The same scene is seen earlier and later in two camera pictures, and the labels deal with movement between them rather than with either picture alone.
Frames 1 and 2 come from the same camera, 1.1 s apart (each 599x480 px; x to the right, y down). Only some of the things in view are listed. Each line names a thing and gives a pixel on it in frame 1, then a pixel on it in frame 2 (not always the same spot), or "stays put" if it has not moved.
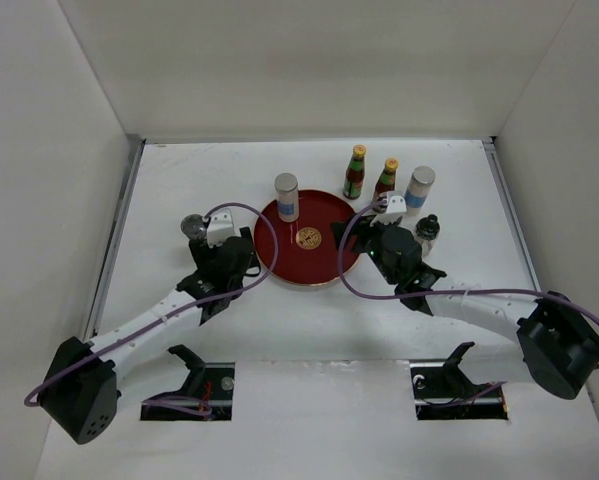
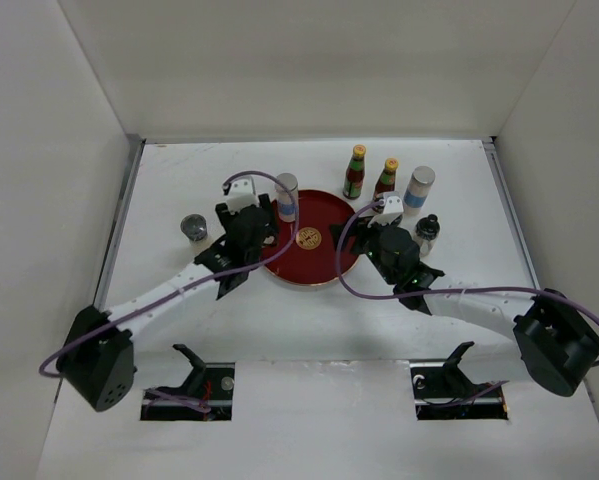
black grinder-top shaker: x=193 y=227 stays put
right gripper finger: x=358 y=233 stays put
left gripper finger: x=247 y=238 to x=268 y=213
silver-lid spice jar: x=287 y=188 stays put
